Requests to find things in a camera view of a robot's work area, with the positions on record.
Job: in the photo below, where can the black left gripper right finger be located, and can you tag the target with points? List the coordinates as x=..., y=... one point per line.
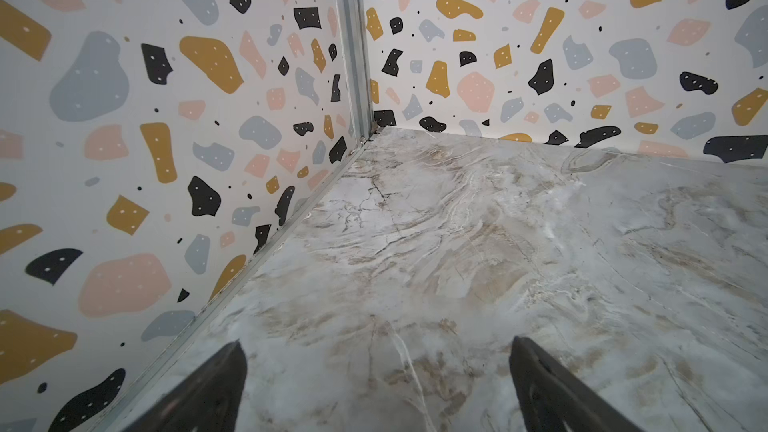
x=551, y=398

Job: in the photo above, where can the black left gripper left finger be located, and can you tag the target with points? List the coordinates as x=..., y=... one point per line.
x=207, y=400

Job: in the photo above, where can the aluminium corner post left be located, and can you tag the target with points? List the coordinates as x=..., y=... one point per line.
x=352, y=21

